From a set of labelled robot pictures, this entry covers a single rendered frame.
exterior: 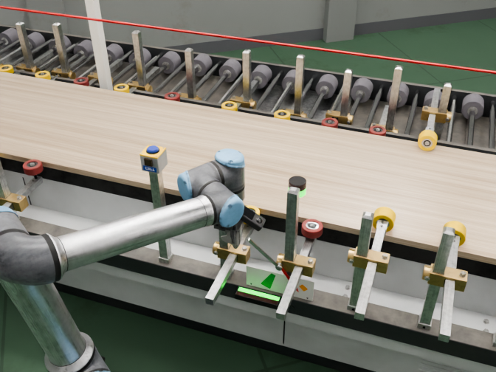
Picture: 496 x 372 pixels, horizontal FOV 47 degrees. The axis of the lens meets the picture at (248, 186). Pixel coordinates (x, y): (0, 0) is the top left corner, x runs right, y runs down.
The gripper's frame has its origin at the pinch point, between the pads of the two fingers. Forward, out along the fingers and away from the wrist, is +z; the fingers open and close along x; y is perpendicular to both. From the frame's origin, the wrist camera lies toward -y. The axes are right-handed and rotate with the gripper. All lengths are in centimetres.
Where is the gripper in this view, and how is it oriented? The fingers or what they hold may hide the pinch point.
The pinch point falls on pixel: (238, 246)
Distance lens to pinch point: 197.0
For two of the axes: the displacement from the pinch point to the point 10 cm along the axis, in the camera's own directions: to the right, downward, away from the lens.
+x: -3.3, 5.6, -7.6
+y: -9.4, -2.0, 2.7
